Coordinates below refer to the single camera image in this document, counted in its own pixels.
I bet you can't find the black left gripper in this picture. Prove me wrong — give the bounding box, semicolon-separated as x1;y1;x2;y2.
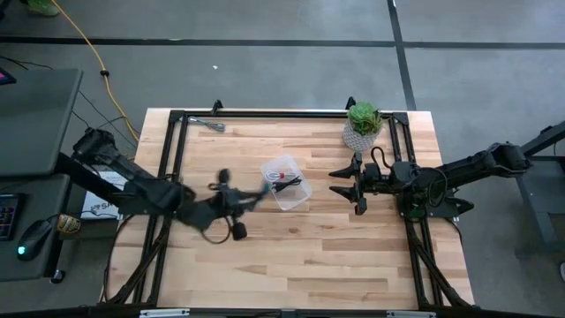
207;167;271;242

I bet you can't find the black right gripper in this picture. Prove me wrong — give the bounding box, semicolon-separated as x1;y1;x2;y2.
328;151;392;217

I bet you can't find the white cable red tie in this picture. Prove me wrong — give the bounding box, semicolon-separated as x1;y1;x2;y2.
263;169;296;183

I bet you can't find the black USB-C cable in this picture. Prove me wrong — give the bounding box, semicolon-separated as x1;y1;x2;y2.
271;174;304;193

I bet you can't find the clear plastic container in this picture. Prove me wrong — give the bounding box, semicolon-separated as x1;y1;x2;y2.
259;154;313;212

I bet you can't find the potted succulent patterned pot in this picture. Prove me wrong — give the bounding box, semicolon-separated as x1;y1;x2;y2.
342;101;384;153

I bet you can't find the white printed box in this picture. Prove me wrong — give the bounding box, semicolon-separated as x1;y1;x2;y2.
81;170;129;221

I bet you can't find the brown patterned round object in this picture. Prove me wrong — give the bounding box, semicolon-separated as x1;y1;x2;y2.
56;214;83;235

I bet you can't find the black side table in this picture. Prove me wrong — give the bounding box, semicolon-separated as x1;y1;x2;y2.
514;121;565;253

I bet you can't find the dark desk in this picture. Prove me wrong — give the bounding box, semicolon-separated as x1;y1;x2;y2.
0;174;74;284

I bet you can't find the black computer mouse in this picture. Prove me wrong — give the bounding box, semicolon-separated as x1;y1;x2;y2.
16;219;53;261

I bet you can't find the dark grey desk riser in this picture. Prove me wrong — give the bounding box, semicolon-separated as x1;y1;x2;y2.
0;68;84;178

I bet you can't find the backlit keyboard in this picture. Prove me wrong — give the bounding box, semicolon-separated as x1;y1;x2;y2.
0;193;26;242

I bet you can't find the person's green shoe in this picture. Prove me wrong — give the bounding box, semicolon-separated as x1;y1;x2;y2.
26;0;61;18

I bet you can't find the grey coiled cable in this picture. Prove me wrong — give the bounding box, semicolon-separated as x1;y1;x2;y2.
187;116;227;133

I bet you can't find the black aluminium table frame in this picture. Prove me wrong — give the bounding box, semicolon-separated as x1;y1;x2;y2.
99;99;476;310

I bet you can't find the silver edge bracket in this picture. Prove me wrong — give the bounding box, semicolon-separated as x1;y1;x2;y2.
387;310;437;318
139;308;191;318

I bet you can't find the thin black floor cable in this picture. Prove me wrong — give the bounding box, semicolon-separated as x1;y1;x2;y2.
0;55;139;150

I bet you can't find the yellow extension cable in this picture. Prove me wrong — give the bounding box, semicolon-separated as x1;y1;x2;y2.
50;0;141;145

